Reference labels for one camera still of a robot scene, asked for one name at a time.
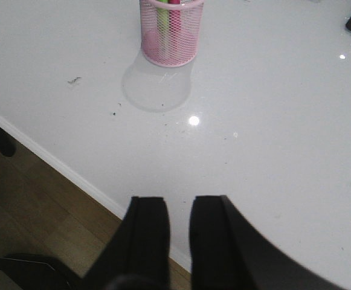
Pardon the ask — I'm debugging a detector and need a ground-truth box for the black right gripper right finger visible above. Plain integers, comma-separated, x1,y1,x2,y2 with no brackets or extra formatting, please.
189,195,339,289

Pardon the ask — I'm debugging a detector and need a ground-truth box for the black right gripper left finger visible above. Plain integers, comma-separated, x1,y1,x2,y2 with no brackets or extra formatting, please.
83,196,170,289

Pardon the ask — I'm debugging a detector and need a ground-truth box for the pink marker pen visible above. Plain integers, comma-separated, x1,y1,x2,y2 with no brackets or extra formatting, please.
168,0,181,39

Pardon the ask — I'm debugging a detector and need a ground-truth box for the green marker pen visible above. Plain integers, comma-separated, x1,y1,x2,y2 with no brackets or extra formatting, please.
156,8,170,61

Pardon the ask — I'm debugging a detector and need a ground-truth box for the pink mesh pen holder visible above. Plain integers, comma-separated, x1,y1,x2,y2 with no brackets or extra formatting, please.
139,1,204,68

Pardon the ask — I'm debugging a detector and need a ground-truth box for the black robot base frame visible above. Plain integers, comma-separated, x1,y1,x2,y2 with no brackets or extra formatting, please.
0,253,82,289

